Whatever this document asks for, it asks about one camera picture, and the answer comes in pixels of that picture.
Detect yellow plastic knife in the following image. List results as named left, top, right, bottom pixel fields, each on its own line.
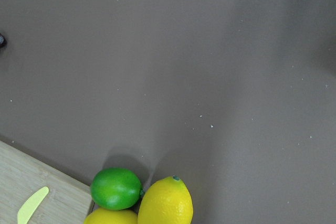
left=17, top=186, right=49, bottom=224

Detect wooden cutting board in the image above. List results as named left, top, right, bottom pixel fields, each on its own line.
left=1, top=142, right=92, bottom=223

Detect green lime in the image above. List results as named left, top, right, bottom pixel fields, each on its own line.
left=90, top=167, right=144, bottom=210

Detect dark red cherries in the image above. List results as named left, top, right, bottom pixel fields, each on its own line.
left=0, top=34, right=6, bottom=48

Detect yellow lemon near lime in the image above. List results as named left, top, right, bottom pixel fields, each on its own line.
left=83, top=208, right=138, bottom=224

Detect yellow lemon front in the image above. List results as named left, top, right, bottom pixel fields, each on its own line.
left=138, top=175, right=193, bottom=224

